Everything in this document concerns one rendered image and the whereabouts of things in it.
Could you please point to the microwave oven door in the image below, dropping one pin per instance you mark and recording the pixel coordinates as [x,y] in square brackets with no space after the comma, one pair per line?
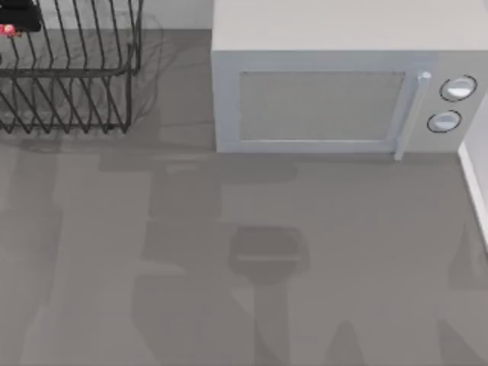
[320,106]

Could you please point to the pale microwave oven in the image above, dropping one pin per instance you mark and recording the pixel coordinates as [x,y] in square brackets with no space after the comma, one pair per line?
[343,30]

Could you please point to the small microwave knob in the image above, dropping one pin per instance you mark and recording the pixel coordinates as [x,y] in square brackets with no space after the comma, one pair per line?
[444,121]

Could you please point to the large microwave knob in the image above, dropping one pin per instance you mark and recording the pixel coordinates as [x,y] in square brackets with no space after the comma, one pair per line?
[458,88]

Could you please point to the black object with pink spot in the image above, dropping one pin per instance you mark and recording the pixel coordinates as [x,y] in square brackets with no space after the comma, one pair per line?
[19,17]

